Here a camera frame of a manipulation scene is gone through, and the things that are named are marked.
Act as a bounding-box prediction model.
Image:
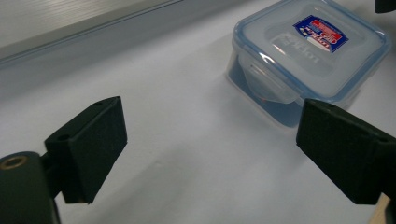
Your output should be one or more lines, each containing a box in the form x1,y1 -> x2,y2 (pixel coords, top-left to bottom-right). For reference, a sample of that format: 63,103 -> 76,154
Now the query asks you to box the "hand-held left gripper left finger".
45,96 -> 128,204

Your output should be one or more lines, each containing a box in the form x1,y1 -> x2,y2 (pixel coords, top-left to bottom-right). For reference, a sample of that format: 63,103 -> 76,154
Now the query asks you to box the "aluminium floor rail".
0,0 -> 185,63

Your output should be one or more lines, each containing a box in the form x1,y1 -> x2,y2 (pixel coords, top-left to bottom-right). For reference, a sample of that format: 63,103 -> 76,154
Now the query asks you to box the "small square clear food container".
226,0 -> 392,129

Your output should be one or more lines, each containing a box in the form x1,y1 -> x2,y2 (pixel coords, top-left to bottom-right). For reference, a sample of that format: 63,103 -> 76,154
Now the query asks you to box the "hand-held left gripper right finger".
295,98 -> 396,205

